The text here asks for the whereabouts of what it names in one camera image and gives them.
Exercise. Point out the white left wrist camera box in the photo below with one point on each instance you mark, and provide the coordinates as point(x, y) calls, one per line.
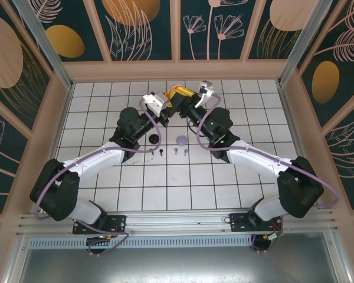
point(156, 103)

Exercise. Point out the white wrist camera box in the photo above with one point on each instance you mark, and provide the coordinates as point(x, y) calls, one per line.
point(156, 103)
point(205, 91)

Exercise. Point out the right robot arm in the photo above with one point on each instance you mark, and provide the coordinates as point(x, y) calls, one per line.
point(253, 159)

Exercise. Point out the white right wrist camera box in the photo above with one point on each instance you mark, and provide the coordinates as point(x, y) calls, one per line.
point(205, 91)

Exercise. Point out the grey metal sheet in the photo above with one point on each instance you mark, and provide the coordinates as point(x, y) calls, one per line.
point(177, 265)

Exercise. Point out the aluminium frame post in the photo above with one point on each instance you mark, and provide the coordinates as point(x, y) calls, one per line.
point(45, 44)
point(305, 44)

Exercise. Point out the purple round charging case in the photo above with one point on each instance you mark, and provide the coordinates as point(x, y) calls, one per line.
point(182, 140)

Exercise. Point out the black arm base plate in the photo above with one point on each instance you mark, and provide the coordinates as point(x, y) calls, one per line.
point(239, 221)
point(118, 221)

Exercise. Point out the aluminium mounting rail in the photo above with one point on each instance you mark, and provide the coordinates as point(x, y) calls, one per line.
point(177, 221)

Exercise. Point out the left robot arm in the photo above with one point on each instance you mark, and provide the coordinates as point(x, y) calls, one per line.
point(94, 159)

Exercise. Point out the black round charging case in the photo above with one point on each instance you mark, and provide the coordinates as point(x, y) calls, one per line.
point(155, 139)

